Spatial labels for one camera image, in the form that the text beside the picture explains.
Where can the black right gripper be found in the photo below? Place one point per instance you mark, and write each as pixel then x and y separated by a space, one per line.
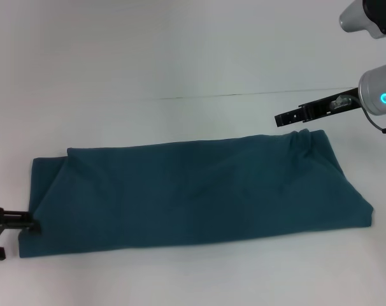
pixel 331 105

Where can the teal blue t-shirt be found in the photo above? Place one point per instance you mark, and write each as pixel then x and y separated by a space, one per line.
pixel 186 197

